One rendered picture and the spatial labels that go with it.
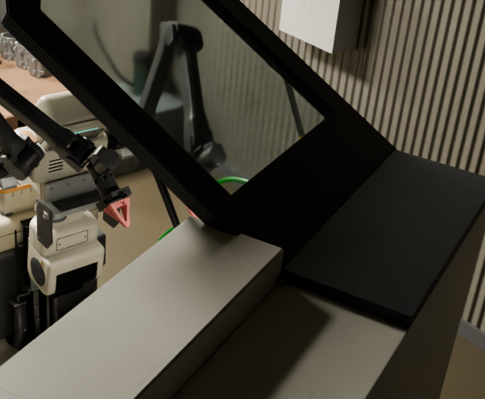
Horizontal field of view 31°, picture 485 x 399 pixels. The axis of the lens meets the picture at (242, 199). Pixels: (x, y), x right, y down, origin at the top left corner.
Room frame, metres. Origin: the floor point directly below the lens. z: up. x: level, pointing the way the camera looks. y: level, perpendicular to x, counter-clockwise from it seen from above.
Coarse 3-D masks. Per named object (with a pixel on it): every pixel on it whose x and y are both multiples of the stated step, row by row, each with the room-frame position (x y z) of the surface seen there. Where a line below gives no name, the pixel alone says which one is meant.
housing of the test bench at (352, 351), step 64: (384, 192) 1.84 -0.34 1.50; (448, 192) 1.88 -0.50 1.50; (320, 256) 1.53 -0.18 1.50; (384, 256) 1.55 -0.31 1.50; (448, 256) 1.58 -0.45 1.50; (256, 320) 1.33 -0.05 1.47; (320, 320) 1.35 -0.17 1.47; (384, 320) 1.37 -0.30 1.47; (448, 320) 1.77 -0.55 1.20; (192, 384) 1.13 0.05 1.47; (256, 384) 1.15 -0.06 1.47; (320, 384) 1.16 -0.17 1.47; (384, 384) 1.25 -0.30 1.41
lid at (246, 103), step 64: (0, 0) 1.81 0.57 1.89; (64, 0) 1.92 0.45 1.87; (128, 0) 2.06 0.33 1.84; (192, 0) 2.23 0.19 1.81; (64, 64) 1.69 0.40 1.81; (128, 64) 1.83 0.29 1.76; (192, 64) 1.97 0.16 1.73; (256, 64) 2.13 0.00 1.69; (128, 128) 1.61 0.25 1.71; (192, 128) 1.75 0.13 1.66; (256, 128) 1.88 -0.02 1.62; (320, 128) 2.00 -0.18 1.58; (192, 192) 1.54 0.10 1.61; (256, 192) 1.65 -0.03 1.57; (320, 192) 1.77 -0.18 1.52
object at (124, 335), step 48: (192, 240) 1.46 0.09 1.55; (240, 240) 1.48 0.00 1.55; (144, 288) 1.28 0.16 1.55; (192, 288) 1.30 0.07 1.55; (240, 288) 1.31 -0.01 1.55; (48, 336) 1.12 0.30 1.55; (96, 336) 1.13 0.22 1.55; (144, 336) 1.14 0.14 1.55; (192, 336) 1.16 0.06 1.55; (0, 384) 0.99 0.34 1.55; (48, 384) 1.00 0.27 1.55; (96, 384) 1.02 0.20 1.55; (144, 384) 1.03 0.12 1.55
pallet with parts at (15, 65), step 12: (0, 36) 5.93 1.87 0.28; (12, 36) 6.02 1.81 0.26; (12, 48) 5.88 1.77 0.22; (24, 48) 5.74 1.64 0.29; (0, 60) 5.87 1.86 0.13; (12, 60) 5.89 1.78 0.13; (24, 60) 5.75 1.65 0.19; (36, 60) 5.61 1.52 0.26; (0, 72) 5.65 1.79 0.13; (12, 72) 5.67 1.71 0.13; (24, 72) 5.69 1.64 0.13; (36, 72) 5.61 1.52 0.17; (48, 72) 5.64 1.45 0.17; (12, 84) 5.46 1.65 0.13; (24, 84) 5.48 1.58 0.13; (36, 84) 5.50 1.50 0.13; (48, 84) 5.52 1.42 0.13; (60, 84) 5.55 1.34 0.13; (24, 96) 5.28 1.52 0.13; (36, 96) 5.30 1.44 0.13; (0, 108) 5.04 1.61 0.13; (12, 120) 4.95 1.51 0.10
